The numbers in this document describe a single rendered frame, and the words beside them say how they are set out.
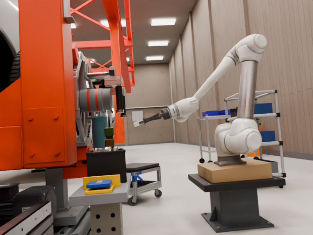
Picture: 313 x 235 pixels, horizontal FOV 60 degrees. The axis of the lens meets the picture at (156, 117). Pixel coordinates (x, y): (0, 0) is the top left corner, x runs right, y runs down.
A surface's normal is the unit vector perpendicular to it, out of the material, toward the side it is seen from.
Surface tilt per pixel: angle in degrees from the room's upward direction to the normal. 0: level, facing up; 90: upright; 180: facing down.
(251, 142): 95
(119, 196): 90
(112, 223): 90
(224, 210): 90
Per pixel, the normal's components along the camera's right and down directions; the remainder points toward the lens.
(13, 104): 0.07, -0.07
